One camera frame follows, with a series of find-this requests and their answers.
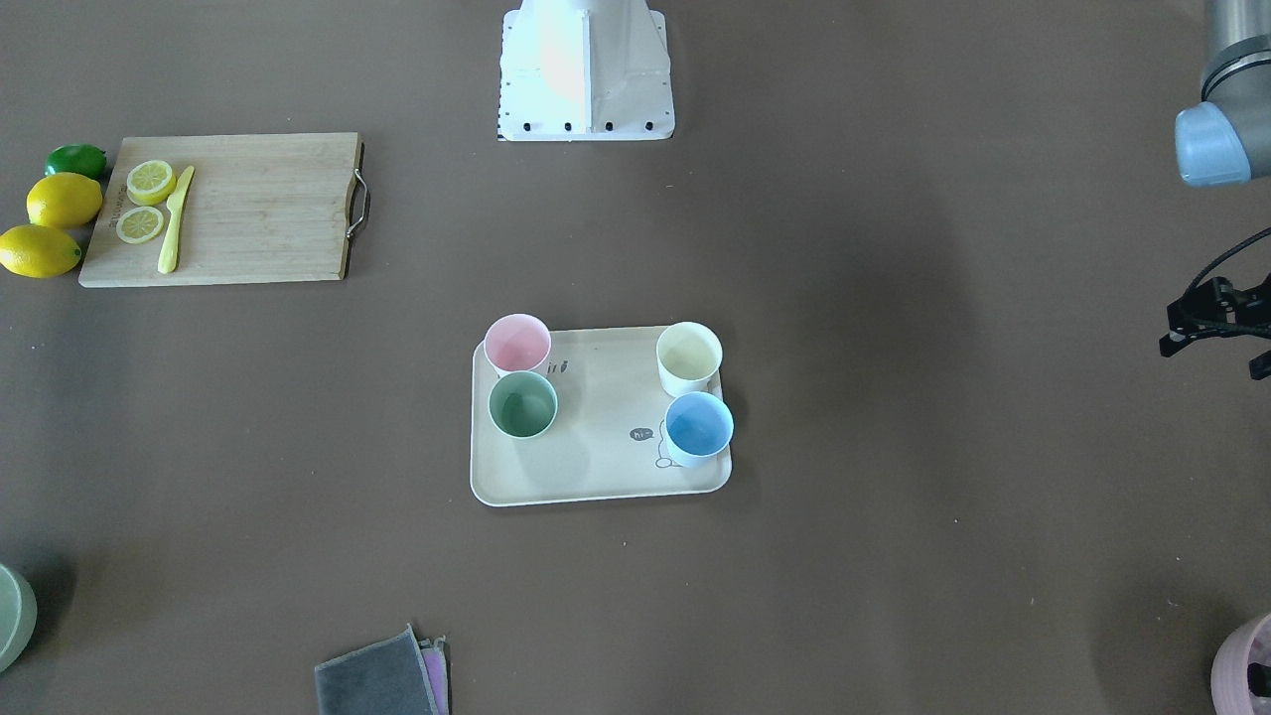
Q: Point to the wooden cutting board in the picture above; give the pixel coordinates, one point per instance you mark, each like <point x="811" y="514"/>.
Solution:
<point x="261" y="208"/>

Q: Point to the green lime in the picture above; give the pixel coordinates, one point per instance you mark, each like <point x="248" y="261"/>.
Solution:
<point x="79" y="159"/>

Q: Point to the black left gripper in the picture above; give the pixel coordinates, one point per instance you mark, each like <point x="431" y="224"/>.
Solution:
<point x="1213" y="310"/>

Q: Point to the mint green bowl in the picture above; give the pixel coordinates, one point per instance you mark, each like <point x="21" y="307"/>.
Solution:
<point x="19" y="612"/>

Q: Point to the grey folded cloth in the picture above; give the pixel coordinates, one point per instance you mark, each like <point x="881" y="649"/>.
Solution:
<point x="400" y="675"/>

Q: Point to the cream rabbit tray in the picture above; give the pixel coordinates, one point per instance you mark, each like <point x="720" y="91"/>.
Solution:
<point x="608" y="440"/>

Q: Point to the mint green cup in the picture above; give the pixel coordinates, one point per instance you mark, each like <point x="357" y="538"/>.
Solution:
<point x="523" y="404"/>

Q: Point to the pink cup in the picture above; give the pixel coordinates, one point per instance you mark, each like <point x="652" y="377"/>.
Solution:
<point x="518" y="342"/>

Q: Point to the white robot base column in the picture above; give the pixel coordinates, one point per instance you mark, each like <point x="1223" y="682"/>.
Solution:
<point x="573" y="71"/>

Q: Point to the cream white cup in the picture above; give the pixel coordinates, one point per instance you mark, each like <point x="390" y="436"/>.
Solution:
<point x="688" y="355"/>

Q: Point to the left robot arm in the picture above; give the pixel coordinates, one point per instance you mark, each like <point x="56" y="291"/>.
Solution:
<point x="1224" y="141"/>

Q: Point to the pink bowl with ice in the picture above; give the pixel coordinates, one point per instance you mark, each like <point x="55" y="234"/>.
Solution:
<point x="1239" y="674"/>

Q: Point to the whole yellow lemon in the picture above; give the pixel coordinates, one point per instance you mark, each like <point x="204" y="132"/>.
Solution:
<point x="64" y="200"/>
<point x="39" y="252"/>

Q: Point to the lemon slice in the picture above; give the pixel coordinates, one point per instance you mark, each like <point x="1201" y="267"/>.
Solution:
<point x="140" y="224"/>
<point x="150" y="183"/>

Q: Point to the light blue cup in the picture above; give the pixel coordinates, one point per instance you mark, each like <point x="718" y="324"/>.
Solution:
<point x="698" y="426"/>

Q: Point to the yellow plastic knife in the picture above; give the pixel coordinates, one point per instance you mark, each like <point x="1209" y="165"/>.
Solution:
<point x="175" y="204"/>

